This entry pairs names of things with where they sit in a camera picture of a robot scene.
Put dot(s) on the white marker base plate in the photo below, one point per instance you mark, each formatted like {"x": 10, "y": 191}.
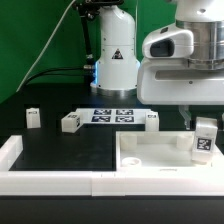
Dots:
{"x": 113, "y": 116}

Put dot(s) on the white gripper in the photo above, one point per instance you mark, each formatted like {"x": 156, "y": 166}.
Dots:
{"x": 169, "y": 82}

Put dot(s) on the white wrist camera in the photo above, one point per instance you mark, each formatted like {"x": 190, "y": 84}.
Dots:
{"x": 168, "y": 42}

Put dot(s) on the black camera stand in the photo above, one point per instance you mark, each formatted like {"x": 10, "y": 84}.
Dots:
{"x": 88, "y": 10}

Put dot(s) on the white square tabletop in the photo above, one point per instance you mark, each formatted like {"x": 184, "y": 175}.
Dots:
{"x": 141, "y": 150}

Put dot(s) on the white U-shaped fence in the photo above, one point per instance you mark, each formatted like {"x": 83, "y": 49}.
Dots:
{"x": 158, "y": 181}

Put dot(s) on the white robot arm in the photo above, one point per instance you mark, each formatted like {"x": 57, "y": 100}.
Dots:
{"x": 117, "y": 68}

